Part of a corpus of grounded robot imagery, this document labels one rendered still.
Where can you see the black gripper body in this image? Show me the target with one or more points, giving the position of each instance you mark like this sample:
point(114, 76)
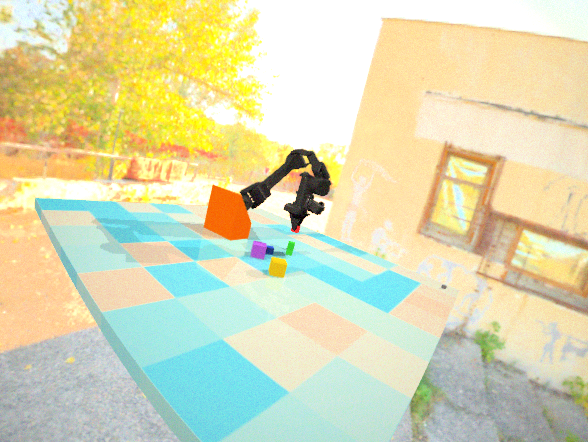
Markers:
point(297, 206)

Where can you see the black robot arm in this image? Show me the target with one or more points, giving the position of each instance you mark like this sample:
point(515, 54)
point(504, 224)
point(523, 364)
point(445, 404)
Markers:
point(320, 184)

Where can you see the purple cube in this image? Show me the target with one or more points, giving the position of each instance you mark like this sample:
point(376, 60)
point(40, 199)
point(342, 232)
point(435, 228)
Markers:
point(258, 250)

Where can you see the yellow block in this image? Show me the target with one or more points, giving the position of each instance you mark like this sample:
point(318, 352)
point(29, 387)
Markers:
point(277, 267)

